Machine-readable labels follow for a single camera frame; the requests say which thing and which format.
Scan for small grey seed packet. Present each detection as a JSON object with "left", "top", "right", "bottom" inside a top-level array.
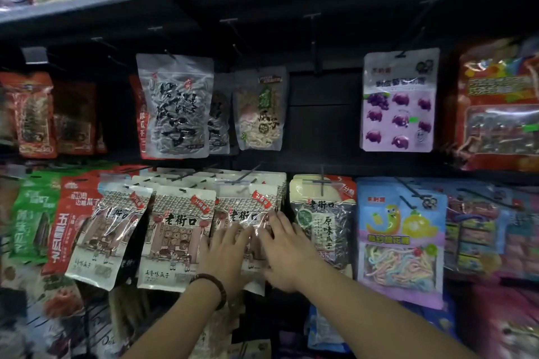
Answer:
[{"left": 209, "top": 73, "right": 233, "bottom": 156}]

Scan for orange seed packet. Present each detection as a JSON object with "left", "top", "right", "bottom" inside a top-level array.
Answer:
[{"left": 0, "top": 72, "right": 58, "bottom": 159}]

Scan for large orange red snack packet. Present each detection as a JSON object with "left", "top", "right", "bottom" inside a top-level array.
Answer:
[{"left": 453, "top": 36, "right": 539, "bottom": 173}]

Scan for magenta snack packet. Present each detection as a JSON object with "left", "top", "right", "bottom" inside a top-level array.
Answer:
[{"left": 471, "top": 285, "right": 539, "bottom": 359}]

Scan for cream seed snack packet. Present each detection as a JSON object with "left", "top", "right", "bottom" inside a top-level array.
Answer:
[{"left": 210, "top": 183, "right": 282, "bottom": 297}]

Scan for red packet with white strip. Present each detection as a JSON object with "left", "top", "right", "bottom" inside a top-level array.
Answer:
[{"left": 129, "top": 74, "right": 148, "bottom": 161}]

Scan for blue packet of colourful candies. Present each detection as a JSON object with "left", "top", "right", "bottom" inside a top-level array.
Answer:
[{"left": 443, "top": 181, "right": 519, "bottom": 284}]

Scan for packet with orange food picture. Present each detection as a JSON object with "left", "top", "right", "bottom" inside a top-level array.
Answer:
[{"left": 0, "top": 261, "right": 87, "bottom": 359}]

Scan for blue banana candy packet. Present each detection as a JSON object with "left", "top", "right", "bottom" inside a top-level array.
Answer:
[{"left": 356, "top": 185, "right": 448, "bottom": 310}]

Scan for person's left hand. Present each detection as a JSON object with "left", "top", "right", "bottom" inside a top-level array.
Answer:
[{"left": 197, "top": 222, "right": 258, "bottom": 300}]

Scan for red seed packet white print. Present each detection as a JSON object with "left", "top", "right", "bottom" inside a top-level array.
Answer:
[{"left": 41, "top": 175, "right": 105, "bottom": 276}]

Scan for person's right forearm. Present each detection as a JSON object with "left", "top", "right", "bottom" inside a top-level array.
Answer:
[{"left": 295, "top": 264, "right": 479, "bottom": 359}]

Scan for clear price tag holder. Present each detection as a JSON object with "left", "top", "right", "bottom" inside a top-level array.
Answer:
[{"left": 21, "top": 46, "right": 49, "bottom": 65}]

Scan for person's right hand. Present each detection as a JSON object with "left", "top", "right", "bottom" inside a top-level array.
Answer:
[{"left": 257, "top": 209, "right": 326, "bottom": 293}]

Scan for clear seed packet green label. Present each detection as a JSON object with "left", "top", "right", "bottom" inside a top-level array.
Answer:
[{"left": 233, "top": 66, "right": 289, "bottom": 152}]

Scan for hanging rows of cream packets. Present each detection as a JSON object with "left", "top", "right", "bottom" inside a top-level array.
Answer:
[{"left": 65, "top": 167, "right": 288, "bottom": 293}]

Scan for pink candy packet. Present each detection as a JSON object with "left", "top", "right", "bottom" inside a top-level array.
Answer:
[{"left": 500, "top": 190, "right": 539, "bottom": 283}]

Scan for green black seed packet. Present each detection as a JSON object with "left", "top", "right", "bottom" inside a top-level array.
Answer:
[{"left": 289, "top": 174, "right": 358, "bottom": 279}]

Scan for purple grape candy packet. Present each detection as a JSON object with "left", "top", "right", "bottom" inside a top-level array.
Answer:
[{"left": 360, "top": 48, "right": 441, "bottom": 153}]

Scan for beige snack packet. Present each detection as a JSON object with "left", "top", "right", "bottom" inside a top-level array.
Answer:
[{"left": 200, "top": 306, "right": 237, "bottom": 359}]

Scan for brown snack packet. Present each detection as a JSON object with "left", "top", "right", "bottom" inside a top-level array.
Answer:
[{"left": 109, "top": 286, "right": 149, "bottom": 343}]

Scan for dark blue snack packet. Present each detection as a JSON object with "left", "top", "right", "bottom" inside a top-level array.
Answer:
[{"left": 403, "top": 295, "right": 459, "bottom": 339}]

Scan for person's left forearm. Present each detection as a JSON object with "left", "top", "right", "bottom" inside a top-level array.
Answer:
[{"left": 121, "top": 282, "right": 225, "bottom": 359}]

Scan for light blue white packet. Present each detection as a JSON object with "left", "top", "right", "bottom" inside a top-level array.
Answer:
[{"left": 305, "top": 305, "right": 351, "bottom": 354}]

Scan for dark red seed packet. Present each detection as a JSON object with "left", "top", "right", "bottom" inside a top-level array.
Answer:
[{"left": 52, "top": 81, "right": 107, "bottom": 156}]

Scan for dark bead bracelet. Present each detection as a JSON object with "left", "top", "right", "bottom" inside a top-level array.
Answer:
[{"left": 189, "top": 273, "right": 228, "bottom": 311}]

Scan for large grey sunflower seed packet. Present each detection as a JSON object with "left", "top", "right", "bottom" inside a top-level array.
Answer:
[{"left": 136, "top": 54, "right": 215, "bottom": 160}]

